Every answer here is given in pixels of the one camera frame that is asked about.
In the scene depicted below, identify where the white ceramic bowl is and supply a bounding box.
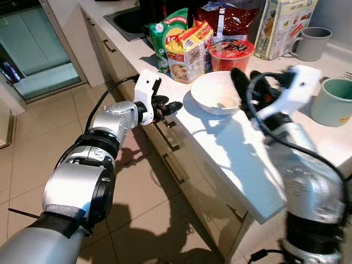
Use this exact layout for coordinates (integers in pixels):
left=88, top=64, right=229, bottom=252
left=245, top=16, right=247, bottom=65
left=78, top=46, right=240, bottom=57
left=190, top=70, right=243, bottom=116

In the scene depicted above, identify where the mint green mug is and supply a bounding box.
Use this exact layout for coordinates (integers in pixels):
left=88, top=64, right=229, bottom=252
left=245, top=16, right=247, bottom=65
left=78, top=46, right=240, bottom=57
left=310, top=78, right=352, bottom=128

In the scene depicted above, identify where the red instant noodle cup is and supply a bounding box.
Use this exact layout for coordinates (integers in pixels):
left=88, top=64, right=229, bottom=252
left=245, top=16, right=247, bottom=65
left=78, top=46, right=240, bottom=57
left=208, top=38, right=255, bottom=73

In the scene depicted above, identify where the yellow instant noodle pack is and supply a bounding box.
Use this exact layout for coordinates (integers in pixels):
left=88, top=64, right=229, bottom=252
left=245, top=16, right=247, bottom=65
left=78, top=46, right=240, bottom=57
left=165, top=21, right=214, bottom=84

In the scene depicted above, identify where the white printed cereal bag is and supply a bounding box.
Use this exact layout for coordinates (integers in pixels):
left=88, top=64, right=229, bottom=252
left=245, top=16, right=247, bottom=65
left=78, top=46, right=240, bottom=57
left=254, top=0, right=318, bottom=61

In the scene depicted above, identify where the dark red food bag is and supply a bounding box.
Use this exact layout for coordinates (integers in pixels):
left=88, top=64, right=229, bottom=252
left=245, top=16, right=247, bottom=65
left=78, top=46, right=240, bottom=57
left=195, top=4, right=259, bottom=45

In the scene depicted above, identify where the grey mug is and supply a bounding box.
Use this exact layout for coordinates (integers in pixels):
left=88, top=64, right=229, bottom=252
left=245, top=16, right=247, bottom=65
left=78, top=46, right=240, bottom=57
left=290, top=26, right=332, bottom=62

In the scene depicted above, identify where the green snack bag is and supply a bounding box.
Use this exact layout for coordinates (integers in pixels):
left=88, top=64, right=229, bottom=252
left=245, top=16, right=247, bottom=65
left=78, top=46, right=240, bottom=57
left=148, top=8, right=189, bottom=73

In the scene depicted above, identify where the white kitchen counter cabinet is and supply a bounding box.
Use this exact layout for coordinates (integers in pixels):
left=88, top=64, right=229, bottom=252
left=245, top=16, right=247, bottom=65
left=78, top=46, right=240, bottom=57
left=77, top=0, right=352, bottom=262

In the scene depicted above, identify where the steel kitchen sink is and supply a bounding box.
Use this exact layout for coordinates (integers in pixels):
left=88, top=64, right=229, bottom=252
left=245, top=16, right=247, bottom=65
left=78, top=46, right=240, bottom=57
left=103, top=4, right=152, bottom=42

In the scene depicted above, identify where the teal glass door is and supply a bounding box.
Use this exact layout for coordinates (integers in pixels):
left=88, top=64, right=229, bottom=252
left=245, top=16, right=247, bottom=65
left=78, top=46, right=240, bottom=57
left=0, top=3, right=83, bottom=101

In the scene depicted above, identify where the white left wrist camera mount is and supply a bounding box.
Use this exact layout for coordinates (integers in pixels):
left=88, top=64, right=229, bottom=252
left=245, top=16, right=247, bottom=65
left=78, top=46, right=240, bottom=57
left=134, top=69, right=163, bottom=124

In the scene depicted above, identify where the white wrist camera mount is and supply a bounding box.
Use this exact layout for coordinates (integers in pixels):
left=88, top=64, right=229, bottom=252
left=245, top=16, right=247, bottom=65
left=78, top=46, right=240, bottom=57
left=134, top=69, right=163, bottom=124
left=256, top=65, right=322, bottom=124

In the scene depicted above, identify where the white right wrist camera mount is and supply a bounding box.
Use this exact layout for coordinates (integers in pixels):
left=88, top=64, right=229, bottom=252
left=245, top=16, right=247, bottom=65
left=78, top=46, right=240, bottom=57
left=256, top=65, right=322, bottom=124

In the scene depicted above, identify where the dark drawer handle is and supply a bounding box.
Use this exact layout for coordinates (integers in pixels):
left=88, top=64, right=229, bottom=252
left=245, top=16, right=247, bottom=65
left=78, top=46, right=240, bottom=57
left=102, top=38, right=118, bottom=54
left=162, top=154, right=186, bottom=185
left=158, top=122, right=181, bottom=152

